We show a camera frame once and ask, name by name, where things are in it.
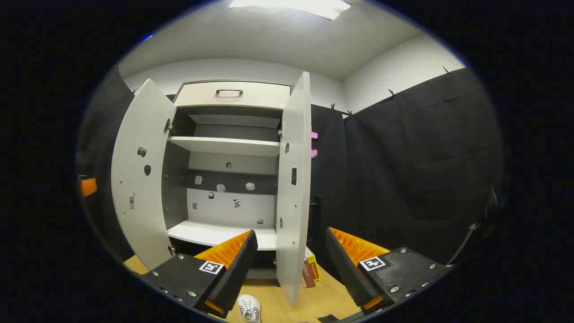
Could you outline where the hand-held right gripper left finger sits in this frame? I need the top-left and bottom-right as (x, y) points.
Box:
(139, 230), (259, 319)

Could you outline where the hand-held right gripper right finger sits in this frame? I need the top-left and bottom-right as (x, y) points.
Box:
(326, 227), (451, 314)

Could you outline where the white striped shoe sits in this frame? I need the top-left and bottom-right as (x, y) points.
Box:
(238, 294), (261, 323)

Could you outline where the white shoe cabinet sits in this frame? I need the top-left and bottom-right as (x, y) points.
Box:
(162, 80), (293, 281)

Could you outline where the white cabinet shelf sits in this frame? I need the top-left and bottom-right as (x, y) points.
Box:
(167, 136), (281, 157)

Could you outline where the cream cabinet drawer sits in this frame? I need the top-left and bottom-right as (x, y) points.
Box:
(174, 81), (291, 111)

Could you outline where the yellow book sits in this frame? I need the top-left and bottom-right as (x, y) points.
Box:
(305, 246), (322, 284)

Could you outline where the ceiling light panel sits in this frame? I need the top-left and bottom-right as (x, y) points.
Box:
(229, 0), (352, 21)

